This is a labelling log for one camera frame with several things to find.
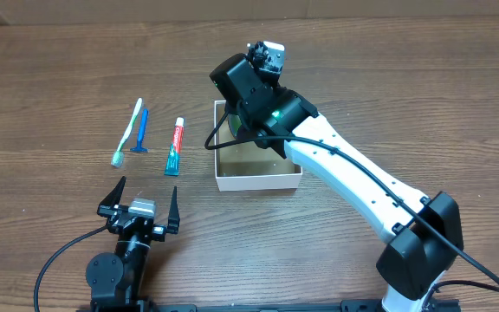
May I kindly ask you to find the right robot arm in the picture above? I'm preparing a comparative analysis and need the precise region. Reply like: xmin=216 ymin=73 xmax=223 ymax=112
xmin=210 ymin=42 xmax=463 ymax=311

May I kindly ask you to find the clear bottle dark liquid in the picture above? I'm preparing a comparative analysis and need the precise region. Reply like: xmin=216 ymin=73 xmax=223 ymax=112
xmin=227 ymin=114 xmax=242 ymax=139

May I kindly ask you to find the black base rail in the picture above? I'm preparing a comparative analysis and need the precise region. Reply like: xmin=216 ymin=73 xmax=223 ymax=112
xmin=75 ymin=298 xmax=463 ymax=312

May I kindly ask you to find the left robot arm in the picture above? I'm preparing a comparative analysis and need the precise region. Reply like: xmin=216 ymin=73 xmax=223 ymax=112
xmin=86 ymin=177 xmax=180 ymax=311

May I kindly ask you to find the red green toothpaste tube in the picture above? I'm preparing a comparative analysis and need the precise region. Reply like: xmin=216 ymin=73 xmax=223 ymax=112
xmin=164 ymin=117 xmax=185 ymax=176

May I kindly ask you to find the blue razor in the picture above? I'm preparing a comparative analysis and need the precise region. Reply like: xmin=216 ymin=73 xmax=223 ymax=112
xmin=130 ymin=108 xmax=149 ymax=153

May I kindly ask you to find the white green toothbrush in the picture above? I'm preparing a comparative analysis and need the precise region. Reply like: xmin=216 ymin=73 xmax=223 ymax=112
xmin=111 ymin=97 xmax=143 ymax=168

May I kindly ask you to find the white cardboard box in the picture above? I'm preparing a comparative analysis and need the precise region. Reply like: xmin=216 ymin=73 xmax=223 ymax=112
xmin=213 ymin=100 xmax=304 ymax=192

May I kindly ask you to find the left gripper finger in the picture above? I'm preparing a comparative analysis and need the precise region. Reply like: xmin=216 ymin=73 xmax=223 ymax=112
xmin=167 ymin=187 xmax=180 ymax=228
xmin=99 ymin=176 xmax=126 ymax=208

